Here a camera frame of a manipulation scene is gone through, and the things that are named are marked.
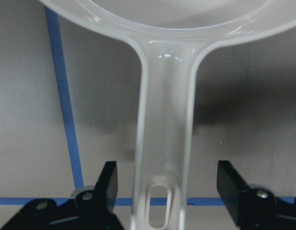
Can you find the beige plastic dustpan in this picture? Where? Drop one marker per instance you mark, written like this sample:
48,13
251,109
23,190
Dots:
171,38

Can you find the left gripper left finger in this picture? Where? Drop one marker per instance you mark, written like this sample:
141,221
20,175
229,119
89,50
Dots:
90,208

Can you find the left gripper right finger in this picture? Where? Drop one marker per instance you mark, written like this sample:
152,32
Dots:
253,207

